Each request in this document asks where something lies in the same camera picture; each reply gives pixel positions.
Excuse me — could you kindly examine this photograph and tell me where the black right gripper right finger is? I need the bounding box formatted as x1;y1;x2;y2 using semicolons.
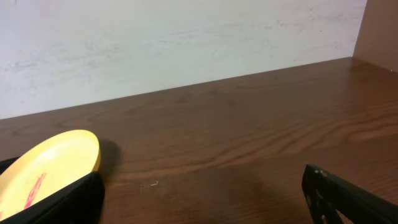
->
302;164;397;224

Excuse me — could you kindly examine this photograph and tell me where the yellow plate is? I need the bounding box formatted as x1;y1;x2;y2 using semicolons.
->
1;129;101;220

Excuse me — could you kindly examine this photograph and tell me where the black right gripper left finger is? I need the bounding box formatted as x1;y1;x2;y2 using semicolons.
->
1;166;105;224

